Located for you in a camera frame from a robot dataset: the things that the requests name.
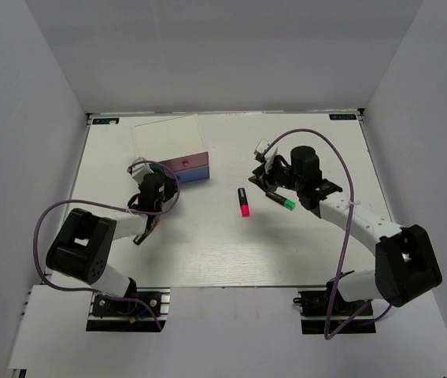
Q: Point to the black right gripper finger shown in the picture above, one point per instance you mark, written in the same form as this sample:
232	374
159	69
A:
262	184
262	172

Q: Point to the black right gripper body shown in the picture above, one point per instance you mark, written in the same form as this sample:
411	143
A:
284	176

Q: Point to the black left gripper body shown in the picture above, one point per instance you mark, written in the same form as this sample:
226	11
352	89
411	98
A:
169	190

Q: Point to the pink cap black highlighter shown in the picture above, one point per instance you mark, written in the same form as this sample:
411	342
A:
243	202

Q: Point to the green cap black highlighter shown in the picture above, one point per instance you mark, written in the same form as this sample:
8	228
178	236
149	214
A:
281	200

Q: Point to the purple blue drawer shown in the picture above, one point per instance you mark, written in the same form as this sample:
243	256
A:
192	175

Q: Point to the pink drawer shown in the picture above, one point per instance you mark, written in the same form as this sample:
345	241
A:
181	163

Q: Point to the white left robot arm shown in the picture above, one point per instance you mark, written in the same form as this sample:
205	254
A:
82	246

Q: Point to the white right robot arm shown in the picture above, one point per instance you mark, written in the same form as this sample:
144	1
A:
405	262

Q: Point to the white drawer cabinet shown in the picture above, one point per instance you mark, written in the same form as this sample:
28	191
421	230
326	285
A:
164	140

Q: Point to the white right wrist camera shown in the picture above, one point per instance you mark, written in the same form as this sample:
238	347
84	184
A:
264	152

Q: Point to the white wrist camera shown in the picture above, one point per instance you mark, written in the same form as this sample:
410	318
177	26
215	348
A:
264	152
139	169

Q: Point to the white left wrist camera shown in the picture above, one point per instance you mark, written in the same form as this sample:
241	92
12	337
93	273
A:
139	169

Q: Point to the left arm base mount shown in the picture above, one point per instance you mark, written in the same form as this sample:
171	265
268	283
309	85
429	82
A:
106	315

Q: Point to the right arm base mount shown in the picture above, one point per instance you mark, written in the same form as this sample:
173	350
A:
313	303

